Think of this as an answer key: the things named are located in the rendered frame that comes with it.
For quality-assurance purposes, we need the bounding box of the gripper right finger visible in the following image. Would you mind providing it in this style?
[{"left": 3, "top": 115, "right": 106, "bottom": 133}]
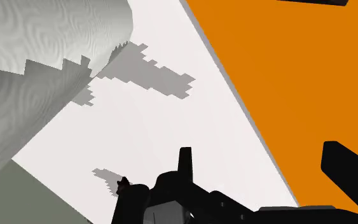
[{"left": 320, "top": 141, "right": 358, "bottom": 224}]

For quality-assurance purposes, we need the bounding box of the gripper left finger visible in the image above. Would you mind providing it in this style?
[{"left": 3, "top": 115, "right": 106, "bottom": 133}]
[{"left": 111, "top": 147, "right": 256, "bottom": 224}]

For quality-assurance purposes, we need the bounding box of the grey patterned robot stand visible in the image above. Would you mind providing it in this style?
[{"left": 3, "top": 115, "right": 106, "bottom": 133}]
[{"left": 0, "top": 0, "right": 134, "bottom": 190}]

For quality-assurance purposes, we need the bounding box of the black flat bar-shaped object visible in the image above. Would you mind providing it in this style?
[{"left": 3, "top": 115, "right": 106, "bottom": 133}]
[{"left": 277, "top": 0, "right": 349, "bottom": 7}]

